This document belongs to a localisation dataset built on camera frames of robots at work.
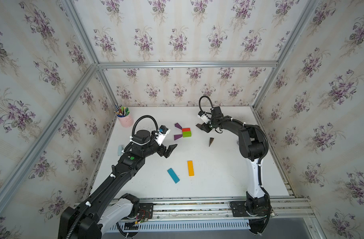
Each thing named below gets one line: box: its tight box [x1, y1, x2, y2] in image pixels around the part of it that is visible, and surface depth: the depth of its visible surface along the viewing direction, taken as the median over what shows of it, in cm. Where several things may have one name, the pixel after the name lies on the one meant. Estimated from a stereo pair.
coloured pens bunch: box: [114, 103, 130, 117], surface depth 106 cm
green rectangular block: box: [182, 130, 192, 138], surface depth 105 cm
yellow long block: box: [186, 160, 195, 177], surface depth 90 cm
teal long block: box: [167, 167, 181, 184], surface depth 86 cm
